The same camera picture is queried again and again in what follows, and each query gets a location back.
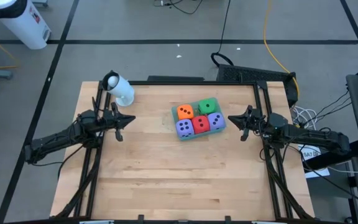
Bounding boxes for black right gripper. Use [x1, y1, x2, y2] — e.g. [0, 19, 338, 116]
[227, 105, 275, 142]

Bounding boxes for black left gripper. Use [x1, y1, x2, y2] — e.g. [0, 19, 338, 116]
[98, 101, 136, 142]

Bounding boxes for large purple foam die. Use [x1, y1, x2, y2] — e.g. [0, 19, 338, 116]
[175, 118, 196, 139]
[207, 111, 227, 131]

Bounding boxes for large red foam die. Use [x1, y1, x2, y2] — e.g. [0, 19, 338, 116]
[191, 115, 211, 135]

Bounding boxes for large green foam die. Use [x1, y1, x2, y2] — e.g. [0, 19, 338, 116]
[198, 98, 218, 116]

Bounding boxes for large orange foam die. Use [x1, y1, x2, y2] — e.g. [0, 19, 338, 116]
[177, 103, 195, 121]

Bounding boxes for teal plastic bin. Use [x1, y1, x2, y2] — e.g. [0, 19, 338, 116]
[170, 96, 227, 142]

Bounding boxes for black mesh box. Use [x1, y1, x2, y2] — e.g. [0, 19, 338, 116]
[216, 63, 293, 83]

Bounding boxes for black flat bar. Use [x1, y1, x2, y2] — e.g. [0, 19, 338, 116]
[147, 75, 206, 83]

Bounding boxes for white paper label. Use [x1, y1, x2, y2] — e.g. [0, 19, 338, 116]
[296, 144, 331, 180]

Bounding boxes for black metal beam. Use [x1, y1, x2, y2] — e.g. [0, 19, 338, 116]
[303, 139, 358, 171]

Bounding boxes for white trash can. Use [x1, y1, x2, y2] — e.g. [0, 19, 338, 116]
[0, 0, 52, 50]

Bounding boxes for white camera on stand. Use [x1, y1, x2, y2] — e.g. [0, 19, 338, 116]
[103, 70, 136, 108]

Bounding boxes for black metal table frame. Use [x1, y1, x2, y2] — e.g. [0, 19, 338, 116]
[53, 79, 315, 220]

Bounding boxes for black cable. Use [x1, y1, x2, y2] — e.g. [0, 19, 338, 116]
[57, 144, 85, 180]
[152, 0, 204, 16]
[210, 0, 232, 68]

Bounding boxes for white cable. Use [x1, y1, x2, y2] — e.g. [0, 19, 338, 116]
[327, 166, 358, 174]

